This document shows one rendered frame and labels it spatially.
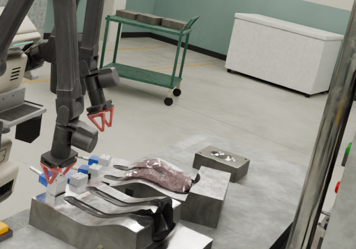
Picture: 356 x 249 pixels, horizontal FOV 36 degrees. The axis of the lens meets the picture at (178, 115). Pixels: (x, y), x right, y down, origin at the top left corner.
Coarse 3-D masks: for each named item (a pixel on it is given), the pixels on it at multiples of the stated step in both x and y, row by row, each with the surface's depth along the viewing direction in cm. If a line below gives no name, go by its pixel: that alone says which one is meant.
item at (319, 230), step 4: (332, 208) 225; (328, 216) 217; (324, 220) 213; (316, 228) 205; (320, 228) 205; (316, 232) 202; (320, 232) 202; (316, 236) 198; (320, 236) 199; (316, 240) 195; (312, 244) 192; (316, 244) 192; (312, 248) 189
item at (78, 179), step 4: (68, 172) 183; (80, 172) 181; (68, 176) 179; (72, 176) 177; (76, 176) 178; (80, 176) 178; (84, 176) 179; (68, 180) 178; (72, 180) 177; (76, 180) 176; (80, 180) 177; (84, 180) 179; (72, 184) 177; (76, 184) 177; (80, 184) 177
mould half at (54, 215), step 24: (72, 192) 172; (120, 192) 180; (48, 216) 162; (72, 216) 159; (72, 240) 159; (96, 240) 155; (120, 240) 151; (144, 240) 152; (168, 240) 161; (192, 240) 164
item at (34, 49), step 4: (36, 44) 205; (32, 48) 203; (36, 48) 202; (28, 52) 202; (32, 52) 203; (36, 52) 202; (40, 52) 203; (32, 56) 203; (36, 56) 203; (40, 56) 203; (32, 60) 203; (36, 60) 204; (40, 60) 204; (44, 60) 205; (32, 64) 204; (36, 64) 205; (40, 64) 206; (32, 68) 206; (36, 68) 210
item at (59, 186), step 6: (30, 168) 172; (42, 174) 169; (60, 174) 170; (42, 180) 169; (54, 180) 166; (60, 180) 167; (66, 180) 169; (48, 186) 168; (54, 186) 166; (60, 186) 168; (48, 192) 169; (54, 192) 167; (60, 192) 170
